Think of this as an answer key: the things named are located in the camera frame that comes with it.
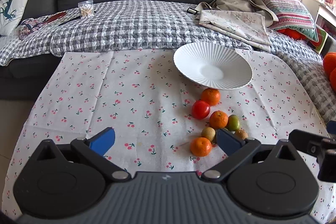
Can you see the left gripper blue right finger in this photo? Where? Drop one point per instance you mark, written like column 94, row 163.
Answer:
column 228, row 142

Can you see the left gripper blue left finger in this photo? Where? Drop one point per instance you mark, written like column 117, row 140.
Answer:
column 103, row 141

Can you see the small brown kiwi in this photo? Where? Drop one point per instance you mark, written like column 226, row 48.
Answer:
column 242, row 134
column 208, row 133

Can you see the green plum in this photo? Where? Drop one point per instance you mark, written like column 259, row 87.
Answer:
column 233, row 123

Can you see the orange mandarin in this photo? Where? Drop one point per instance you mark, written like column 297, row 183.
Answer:
column 211, row 96
column 218, row 119
column 200, row 147

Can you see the orange mandarin front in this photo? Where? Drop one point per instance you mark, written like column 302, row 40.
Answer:
column 200, row 147

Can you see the red tomato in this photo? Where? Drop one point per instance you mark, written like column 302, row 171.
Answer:
column 200, row 110

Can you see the cherry print tablecloth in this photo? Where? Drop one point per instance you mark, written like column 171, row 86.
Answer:
column 144, row 98

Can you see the white ribbed plate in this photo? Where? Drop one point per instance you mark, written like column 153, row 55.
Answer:
column 213, row 66

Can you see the orange plush toy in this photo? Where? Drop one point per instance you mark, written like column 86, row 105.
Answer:
column 329, row 66

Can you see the green red book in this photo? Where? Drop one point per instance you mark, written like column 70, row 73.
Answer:
column 322, row 37

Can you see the floral folded cloth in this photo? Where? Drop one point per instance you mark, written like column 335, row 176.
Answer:
column 247, row 27

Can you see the red plush cushion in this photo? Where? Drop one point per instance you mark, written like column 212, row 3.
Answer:
column 292, row 34

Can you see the grey checked blanket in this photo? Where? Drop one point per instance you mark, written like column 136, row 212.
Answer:
column 27, row 65

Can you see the clear bag of cotton swabs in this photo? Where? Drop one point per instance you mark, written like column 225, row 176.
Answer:
column 86, row 8

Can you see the striped colourful pillow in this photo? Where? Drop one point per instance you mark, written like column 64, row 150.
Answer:
column 294, row 15

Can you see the red and floral pouch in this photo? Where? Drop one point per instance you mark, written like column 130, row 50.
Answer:
column 30, row 25

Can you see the beige canvas bag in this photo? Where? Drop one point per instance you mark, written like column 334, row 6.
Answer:
column 257, row 6

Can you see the white deer print pillow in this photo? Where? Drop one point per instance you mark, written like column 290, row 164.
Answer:
column 11, row 14

